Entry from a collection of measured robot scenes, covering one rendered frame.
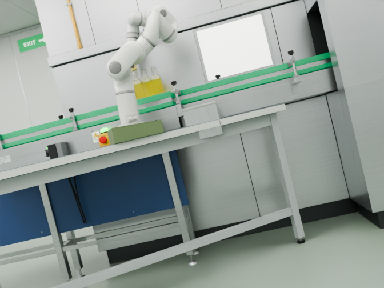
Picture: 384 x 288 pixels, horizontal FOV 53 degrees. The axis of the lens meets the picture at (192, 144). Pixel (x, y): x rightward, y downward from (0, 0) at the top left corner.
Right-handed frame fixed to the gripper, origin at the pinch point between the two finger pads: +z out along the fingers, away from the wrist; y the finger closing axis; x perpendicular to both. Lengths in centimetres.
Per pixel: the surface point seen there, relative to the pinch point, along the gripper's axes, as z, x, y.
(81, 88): 12.7, -36.9, -15.7
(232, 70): 1, 59, -12
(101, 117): 31.2, -14.3, 12.9
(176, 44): -14.6, 24.4, -11.7
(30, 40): -80, -227, -312
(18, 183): 61, -33, 67
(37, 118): 31, -217, -314
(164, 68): 0.0, 17.3, -11.8
